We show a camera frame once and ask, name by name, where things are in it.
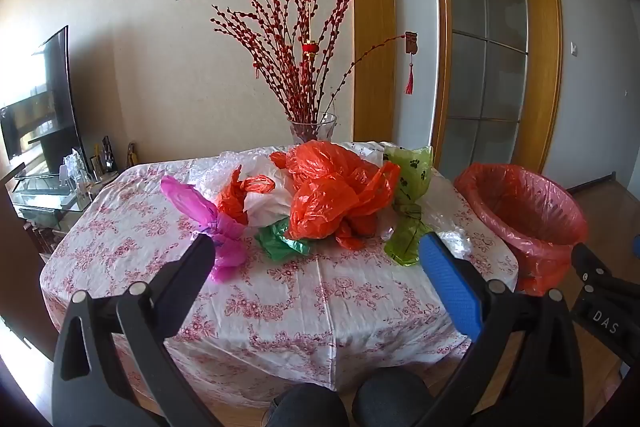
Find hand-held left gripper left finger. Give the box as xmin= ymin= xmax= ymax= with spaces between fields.
xmin=51 ymin=232 xmax=223 ymax=427

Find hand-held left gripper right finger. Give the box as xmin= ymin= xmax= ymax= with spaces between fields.
xmin=419 ymin=232 xmax=586 ymax=427

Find red lined waste basket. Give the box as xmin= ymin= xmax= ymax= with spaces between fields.
xmin=454 ymin=163 xmax=590 ymax=298

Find clear bubble wrap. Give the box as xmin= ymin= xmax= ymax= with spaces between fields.
xmin=192 ymin=149 xmax=281 ymax=196

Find large orange plastic bag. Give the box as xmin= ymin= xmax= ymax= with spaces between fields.
xmin=270 ymin=141 xmax=401 ymax=251

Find clear plastic bag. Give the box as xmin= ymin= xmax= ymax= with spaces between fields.
xmin=422 ymin=172 xmax=474 ymax=259

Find magenta plastic bag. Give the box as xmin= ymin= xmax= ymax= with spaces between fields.
xmin=160 ymin=176 xmax=248 ymax=283

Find small orange plastic bag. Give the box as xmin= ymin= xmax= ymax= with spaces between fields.
xmin=217 ymin=164 xmax=277 ymax=226

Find green plastic bag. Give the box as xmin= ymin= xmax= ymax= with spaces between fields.
xmin=254 ymin=218 xmax=312 ymax=262

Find yellow-green paw print bag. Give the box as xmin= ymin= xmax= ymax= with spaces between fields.
xmin=382 ymin=146 xmax=435 ymax=267

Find floral tablecloth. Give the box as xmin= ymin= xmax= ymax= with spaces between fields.
xmin=40 ymin=142 xmax=519 ymax=410

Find dark upright objects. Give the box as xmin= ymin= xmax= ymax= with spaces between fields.
xmin=90 ymin=136 xmax=119 ymax=172

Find clear plastic wrapping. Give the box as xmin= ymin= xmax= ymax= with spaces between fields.
xmin=59 ymin=148 xmax=94 ymax=188

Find white printed plastic bag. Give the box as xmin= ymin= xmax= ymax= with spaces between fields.
xmin=345 ymin=141 xmax=401 ymax=168

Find glass television stand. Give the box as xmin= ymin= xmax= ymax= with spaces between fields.
xmin=12 ymin=169 xmax=109 ymax=233

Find glass vase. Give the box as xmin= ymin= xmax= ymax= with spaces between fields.
xmin=289 ymin=113 xmax=338 ymax=146

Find person's left leg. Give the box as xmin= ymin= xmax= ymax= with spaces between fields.
xmin=265 ymin=384 xmax=349 ymax=427

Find frosted glass door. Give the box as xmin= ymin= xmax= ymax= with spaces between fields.
xmin=440 ymin=0 xmax=530 ymax=168

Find red berry branches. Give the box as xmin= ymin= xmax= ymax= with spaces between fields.
xmin=210 ymin=0 xmax=407 ymax=128

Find black television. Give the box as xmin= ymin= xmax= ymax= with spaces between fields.
xmin=0 ymin=26 xmax=84 ymax=164

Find red tassel ornament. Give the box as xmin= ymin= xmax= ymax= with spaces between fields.
xmin=403 ymin=31 xmax=420 ymax=96

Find wooden door frame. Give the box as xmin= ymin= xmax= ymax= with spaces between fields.
xmin=426 ymin=0 xmax=564 ymax=176

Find wooden wall trim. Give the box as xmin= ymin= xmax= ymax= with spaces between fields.
xmin=348 ymin=0 xmax=399 ymax=146

